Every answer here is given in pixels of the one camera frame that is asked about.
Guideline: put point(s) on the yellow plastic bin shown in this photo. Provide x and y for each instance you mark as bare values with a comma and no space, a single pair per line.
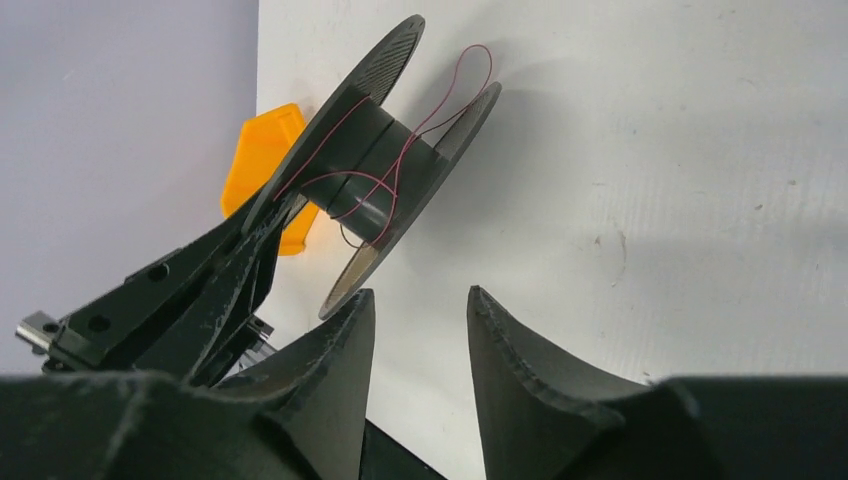
263,143

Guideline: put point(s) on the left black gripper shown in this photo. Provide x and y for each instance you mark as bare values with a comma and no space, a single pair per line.
190,314

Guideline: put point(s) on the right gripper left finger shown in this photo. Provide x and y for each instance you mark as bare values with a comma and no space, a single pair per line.
299,414

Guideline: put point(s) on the black perforated cable spool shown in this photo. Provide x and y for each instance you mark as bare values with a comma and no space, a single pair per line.
366,169

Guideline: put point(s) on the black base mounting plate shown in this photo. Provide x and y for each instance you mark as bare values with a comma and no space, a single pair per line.
383,458

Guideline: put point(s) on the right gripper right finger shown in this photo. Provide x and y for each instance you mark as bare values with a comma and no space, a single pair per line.
544,413

